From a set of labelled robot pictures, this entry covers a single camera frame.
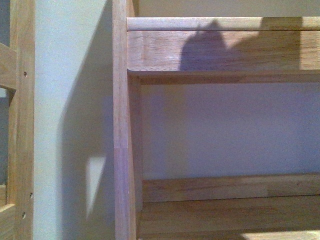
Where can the wooden shelf unit left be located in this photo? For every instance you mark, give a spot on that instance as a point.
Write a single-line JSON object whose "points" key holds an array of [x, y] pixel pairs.
{"points": [[17, 76]]}

